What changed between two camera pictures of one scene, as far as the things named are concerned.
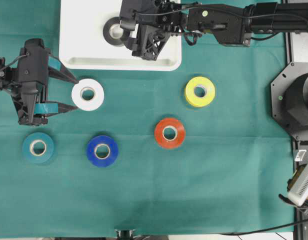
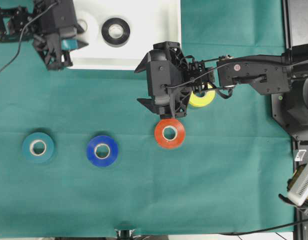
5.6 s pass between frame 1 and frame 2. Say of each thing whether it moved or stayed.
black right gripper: moved
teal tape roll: stayed
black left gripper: moved
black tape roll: stayed
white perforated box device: stayed
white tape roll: moved
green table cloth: stayed
